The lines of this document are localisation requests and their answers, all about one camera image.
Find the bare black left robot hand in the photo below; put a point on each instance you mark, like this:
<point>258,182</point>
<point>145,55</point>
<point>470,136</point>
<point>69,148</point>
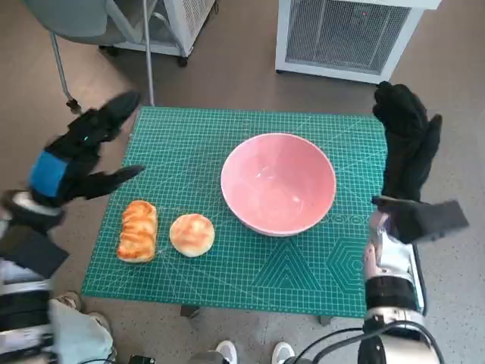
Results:
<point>76,167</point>

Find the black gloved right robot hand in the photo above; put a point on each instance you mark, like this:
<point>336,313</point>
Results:
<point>407,151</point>

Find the long toy bread loaf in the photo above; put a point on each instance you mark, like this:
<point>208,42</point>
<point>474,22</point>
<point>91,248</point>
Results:
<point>137,231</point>

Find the pink bowl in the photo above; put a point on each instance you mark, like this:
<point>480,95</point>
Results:
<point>278,182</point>

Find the round toy bread bun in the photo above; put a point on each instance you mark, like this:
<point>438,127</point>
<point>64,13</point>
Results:
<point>192,235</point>

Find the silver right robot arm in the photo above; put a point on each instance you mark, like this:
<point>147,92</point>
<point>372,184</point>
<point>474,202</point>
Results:
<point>386,258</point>

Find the green cutting mat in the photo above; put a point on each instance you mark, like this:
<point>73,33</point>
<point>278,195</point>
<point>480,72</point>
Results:
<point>182,159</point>

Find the grey metal pole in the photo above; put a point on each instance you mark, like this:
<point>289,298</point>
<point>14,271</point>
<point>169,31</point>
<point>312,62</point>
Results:
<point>148,57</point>

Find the person's tan shoe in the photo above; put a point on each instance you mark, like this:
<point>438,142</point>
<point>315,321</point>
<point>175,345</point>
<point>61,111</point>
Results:
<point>68,299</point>
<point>97,320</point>

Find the white cabinet with mesh grille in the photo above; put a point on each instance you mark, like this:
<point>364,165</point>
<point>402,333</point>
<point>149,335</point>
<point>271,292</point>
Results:
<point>341,34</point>

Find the grey chair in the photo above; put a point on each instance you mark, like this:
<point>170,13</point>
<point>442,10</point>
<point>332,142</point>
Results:
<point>76,17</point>

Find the person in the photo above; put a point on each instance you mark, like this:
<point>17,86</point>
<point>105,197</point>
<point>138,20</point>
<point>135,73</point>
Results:
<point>79,337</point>

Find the white wheeled cart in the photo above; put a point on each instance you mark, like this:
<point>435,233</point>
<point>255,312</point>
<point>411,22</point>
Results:
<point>189,22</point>

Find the small black device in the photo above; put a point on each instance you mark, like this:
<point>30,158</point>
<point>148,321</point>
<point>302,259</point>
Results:
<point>142,359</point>

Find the white shoe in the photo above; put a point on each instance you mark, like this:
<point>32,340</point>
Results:
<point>227,352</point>
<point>282,352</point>

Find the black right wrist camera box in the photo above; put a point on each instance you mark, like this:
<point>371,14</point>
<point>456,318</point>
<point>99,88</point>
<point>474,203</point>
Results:
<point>428,221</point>

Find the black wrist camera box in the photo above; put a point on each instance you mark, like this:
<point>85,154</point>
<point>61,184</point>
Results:
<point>34,254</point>
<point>428,221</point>

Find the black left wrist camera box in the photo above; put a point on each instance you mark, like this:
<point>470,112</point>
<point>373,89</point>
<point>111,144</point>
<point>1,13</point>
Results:
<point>34,254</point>

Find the black table bracket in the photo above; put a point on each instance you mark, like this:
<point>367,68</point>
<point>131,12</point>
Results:
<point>326,320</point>
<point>190,311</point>

